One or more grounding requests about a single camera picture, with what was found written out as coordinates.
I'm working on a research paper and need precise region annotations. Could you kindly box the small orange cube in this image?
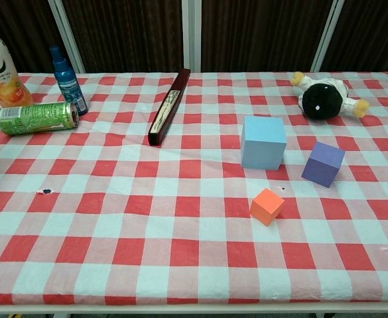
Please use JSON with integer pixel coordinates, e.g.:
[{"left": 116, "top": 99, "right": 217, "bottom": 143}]
[{"left": 249, "top": 187, "right": 286, "bottom": 228}]

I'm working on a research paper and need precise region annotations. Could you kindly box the dark red long box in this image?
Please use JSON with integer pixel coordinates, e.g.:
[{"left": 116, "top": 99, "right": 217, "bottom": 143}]
[{"left": 148, "top": 68, "right": 192, "bottom": 147}]

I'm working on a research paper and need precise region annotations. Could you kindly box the dark brown curtain panel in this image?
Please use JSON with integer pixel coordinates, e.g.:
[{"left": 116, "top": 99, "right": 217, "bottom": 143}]
[
  {"left": 320, "top": 0, "right": 388, "bottom": 72},
  {"left": 201, "top": 0, "right": 334, "bottom": 73},
  {"left": 0, "top": 0, "right": 59, "bottom": 74},
  {"left": 62, "top": 0, "right": 184, "bottom": 74}
]

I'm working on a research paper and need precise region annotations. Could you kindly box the green drink can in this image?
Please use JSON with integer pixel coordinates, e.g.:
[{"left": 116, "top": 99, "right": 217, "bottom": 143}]
[{"left": 0, "top": 101, "right": 80, "bottom": 136}]

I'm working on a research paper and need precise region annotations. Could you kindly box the purple cube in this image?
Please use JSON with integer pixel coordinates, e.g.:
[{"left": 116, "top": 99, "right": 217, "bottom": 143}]
[{"left": 301, "top": 141, "right": 346, "bottom": 189}]

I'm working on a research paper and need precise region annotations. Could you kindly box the black headed plush doll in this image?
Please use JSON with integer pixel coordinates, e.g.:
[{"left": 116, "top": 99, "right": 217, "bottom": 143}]
[{"left": 289, "top": 71, "right": 371, "bottom": 120}]

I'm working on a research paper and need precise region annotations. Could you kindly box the blue spray bottle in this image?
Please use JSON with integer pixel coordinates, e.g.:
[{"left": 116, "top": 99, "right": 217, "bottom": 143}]
[{"left": 49, "top": 45, "right": 90, "bottom": 117}]

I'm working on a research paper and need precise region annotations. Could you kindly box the red white checkered tablecloth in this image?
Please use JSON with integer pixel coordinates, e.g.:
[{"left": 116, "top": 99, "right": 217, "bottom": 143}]
[{"left": 0, "top": 70, "right": 388, "bottom": 306}]

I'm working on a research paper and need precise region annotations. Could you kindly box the orange juice bottle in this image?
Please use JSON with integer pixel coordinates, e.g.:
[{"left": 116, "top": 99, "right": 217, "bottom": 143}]
[{"left": 0, "top": 26, "right": 34, "bottom": 109}]

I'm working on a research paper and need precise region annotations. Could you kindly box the large light blue cube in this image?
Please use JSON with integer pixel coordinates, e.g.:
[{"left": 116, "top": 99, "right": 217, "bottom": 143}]
[{"left": 240, "top": 115, "right": 288, "bottom": 172}]

